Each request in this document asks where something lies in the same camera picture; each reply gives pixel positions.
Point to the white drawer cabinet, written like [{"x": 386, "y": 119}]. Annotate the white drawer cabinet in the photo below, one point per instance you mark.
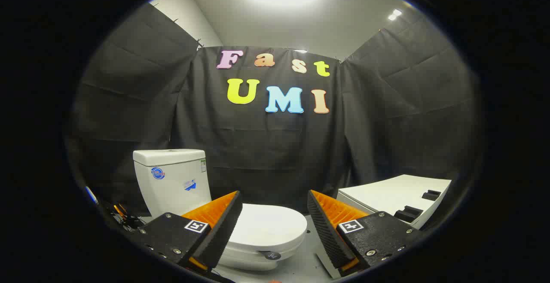
[{"x": 386, "y": 195}]

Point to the black backdrop cloth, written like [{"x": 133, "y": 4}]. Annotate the black backdrop cloth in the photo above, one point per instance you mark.
[{"x": 266, "y": 154}]

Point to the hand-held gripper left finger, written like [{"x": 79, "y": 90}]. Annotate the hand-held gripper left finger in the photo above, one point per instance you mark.
[{"x": 223, "y": 231}]

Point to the white toilet seat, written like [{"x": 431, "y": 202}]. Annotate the white toilet seat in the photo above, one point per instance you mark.
[{"x": 249, "y": 248}]

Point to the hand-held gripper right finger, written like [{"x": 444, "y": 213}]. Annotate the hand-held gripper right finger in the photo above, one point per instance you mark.
[{"x": 328, "y": 235}]

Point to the white toilet tank lid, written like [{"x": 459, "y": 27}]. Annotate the white toilet tank lid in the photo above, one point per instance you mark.
[{"x": 167, "y": 156}]

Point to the white ceramic toilet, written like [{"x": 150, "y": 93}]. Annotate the white ceramic toilet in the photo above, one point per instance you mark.
[{"x": 172, "y": 188}]

